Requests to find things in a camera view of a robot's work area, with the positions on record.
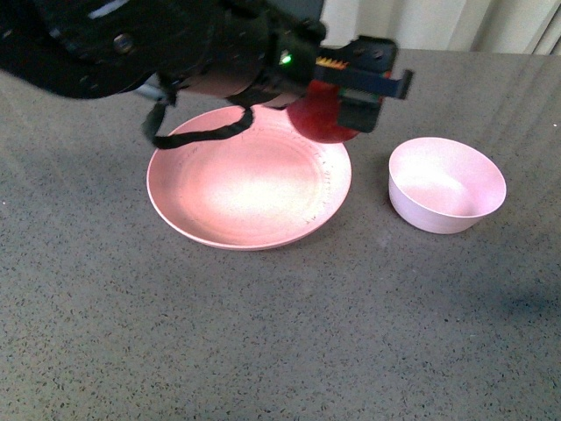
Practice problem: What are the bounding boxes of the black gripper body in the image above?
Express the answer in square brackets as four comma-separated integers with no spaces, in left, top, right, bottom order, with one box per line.
[262,21,414,132]

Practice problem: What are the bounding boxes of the red apple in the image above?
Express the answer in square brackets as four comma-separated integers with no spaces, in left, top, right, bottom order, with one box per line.
[287,80,359,144]

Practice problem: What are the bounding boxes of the pale pink bowl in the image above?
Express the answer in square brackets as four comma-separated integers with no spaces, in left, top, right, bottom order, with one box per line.
[388,137,507,234]

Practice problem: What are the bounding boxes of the pink plate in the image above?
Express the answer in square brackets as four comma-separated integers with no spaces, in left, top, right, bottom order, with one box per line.
[146,107,352,250]

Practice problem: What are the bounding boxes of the white curtain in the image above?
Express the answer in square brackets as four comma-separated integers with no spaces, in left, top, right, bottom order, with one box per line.
[321,0,560,56]

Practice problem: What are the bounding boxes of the black sleeved cable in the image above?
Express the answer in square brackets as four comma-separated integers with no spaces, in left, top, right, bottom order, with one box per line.
[141,72,255,150]

